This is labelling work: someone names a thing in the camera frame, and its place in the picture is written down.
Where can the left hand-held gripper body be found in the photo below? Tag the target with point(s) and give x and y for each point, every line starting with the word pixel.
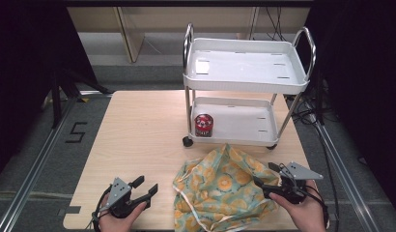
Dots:
pixel 118 192

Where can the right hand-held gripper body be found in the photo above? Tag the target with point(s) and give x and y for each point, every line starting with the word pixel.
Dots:
pixel 299 174

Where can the green yellow floral cloth bag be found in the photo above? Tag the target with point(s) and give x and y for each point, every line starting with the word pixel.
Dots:
pixel 218 193

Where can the red round can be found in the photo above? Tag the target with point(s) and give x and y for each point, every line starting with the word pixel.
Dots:
pixel 203 125

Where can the white two-tier cart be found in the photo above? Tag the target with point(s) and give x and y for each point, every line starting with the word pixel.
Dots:
pixel 241 67

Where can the person's left hand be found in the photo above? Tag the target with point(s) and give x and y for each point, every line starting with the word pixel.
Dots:
pixel 117 224

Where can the person's right hand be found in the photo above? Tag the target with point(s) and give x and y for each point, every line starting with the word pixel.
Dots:
pixel 307 214

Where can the black metal stand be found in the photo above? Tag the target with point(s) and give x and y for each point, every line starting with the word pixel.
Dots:
pixel 65 83

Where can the beige wooden cabinet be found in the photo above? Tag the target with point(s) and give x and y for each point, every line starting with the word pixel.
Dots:
pixel 160 19

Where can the aluminium floor rail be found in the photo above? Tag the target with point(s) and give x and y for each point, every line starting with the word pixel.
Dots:
pixel 344 174
pixel 32 174

